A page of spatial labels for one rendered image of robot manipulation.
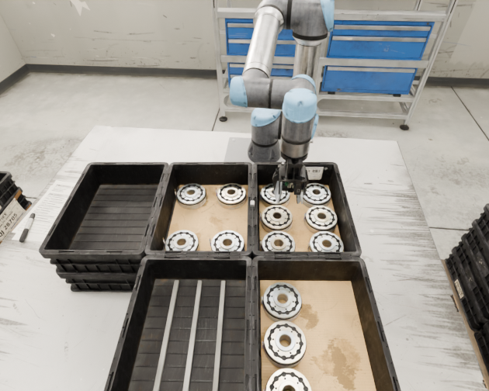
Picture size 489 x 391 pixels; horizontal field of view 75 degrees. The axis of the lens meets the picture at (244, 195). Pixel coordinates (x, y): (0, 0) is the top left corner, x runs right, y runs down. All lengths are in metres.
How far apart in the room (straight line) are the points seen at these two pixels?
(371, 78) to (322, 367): 2.46
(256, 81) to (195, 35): 2.97
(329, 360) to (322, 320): 0.10
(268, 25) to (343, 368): 0.93
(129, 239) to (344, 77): 2.29
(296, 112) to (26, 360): 1.00
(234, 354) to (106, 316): 0.45
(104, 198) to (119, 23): 2.96
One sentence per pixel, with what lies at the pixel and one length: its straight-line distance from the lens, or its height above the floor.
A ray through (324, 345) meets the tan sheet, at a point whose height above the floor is 0.83.
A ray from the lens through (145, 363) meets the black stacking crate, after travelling 0.91.
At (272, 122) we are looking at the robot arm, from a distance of 1.30.
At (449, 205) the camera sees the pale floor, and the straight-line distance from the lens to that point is 2.65.
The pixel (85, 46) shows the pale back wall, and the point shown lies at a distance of 4.34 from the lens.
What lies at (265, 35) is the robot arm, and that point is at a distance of 1.01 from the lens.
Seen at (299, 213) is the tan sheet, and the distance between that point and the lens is 1.13.
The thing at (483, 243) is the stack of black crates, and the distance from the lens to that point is 1.79.
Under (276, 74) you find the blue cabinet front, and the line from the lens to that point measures 2.89.
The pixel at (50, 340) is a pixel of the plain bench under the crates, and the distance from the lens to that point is 1.19.
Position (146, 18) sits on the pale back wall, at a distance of 3.91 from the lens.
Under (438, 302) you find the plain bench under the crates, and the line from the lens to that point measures 1.23.
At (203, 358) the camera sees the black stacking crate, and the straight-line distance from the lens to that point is 0.89.
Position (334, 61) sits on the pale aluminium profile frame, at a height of 0.59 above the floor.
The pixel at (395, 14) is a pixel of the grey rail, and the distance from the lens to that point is 2.81.
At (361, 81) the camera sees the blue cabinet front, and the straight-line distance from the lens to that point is 2.97.
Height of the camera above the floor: 1.67
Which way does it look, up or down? 45 degrees down
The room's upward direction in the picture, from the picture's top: 2 degrees counter-clockwise
